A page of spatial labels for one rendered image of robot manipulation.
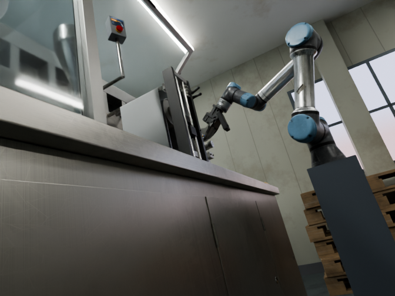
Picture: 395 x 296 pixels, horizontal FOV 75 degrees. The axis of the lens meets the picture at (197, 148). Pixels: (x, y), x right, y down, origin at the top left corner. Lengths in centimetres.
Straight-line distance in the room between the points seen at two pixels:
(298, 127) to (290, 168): 270
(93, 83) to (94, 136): 18
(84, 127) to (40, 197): 10
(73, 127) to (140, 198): 16
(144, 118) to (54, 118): 96
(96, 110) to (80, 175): 16
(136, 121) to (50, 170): 98
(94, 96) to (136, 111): 82
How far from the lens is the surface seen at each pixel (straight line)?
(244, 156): 403
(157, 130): 120
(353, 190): 124
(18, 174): 32
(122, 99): 163
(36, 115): 32
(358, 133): 381
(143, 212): 43
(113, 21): 131
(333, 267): 281
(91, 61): 55
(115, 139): 39
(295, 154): 390
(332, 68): 413
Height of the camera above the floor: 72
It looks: 19 degrees up
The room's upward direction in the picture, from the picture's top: 13 degrees counter-clockwise
